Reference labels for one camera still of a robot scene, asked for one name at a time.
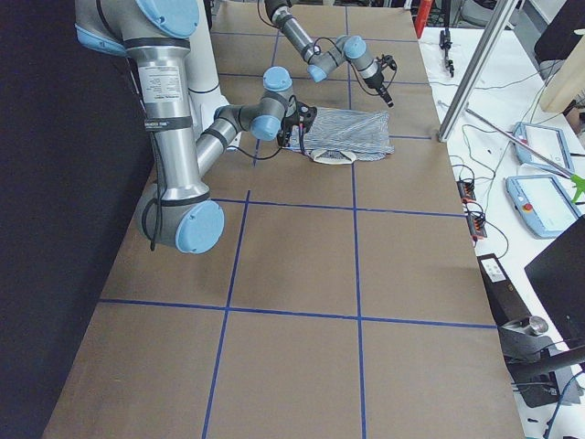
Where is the upper blue teach pendant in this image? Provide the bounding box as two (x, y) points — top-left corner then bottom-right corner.
(513, 123), (574, 173)

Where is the silver round knob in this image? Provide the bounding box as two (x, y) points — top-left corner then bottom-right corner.
(526, 316), (548, 337)

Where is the striped polo shirt white collar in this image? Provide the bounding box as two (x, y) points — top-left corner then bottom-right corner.
(282, 106), (396, 166)

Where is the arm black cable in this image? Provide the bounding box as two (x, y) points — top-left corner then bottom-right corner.
(255, 0), (397, 97)
(90, 0), (312, 252)

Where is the lower blue teach pendant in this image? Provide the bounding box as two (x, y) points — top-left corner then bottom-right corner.
(505, 175), (581, 239)

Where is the green tipped grabber stick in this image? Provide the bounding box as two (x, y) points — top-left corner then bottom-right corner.
(464, 107), (584, 205)

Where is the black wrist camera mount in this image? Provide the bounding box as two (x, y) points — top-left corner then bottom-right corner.
(297, 103), (317, 134)
(377, 54), (398, 71)

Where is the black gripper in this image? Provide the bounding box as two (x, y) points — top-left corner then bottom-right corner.
(363, 72), (394, 108)
(276, 102), (307, 147)

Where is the black monitor on stand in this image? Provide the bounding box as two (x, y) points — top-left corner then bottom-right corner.
(498, 218), (584, 408)

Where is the black clamp tool on table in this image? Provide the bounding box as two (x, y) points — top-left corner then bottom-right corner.
(440, 27), (454, 78)

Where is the blue teach pendant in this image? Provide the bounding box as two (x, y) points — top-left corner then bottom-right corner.
(505, 175), (581, 239)
(513, 123), (574, 173)

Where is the aluminium extrusion frame post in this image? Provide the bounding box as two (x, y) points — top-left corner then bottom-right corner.
(438, 0), (516, 143)

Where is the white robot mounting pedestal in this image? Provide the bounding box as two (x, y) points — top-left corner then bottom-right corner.
(175, 1), (239, 159)

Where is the black box white label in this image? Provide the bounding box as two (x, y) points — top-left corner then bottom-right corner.
(477, 253), (530, 327)

